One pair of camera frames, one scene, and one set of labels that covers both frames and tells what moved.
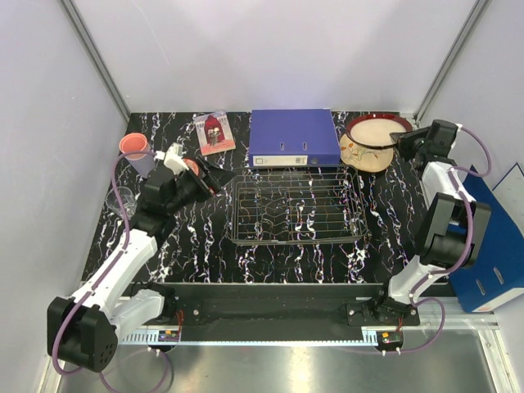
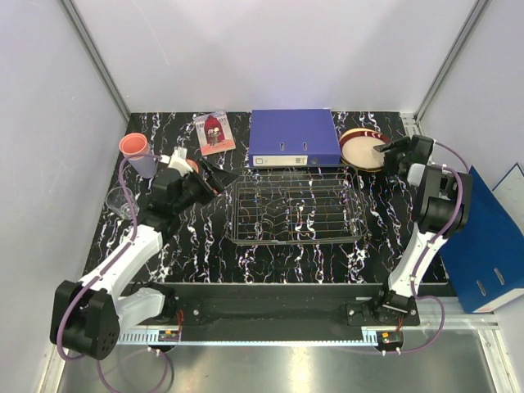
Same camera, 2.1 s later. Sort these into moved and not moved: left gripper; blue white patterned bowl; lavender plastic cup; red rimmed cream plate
Moved: red rimmed cream plate
Not moved: lavender plastic cup; left gripper; blue white patterned bowl
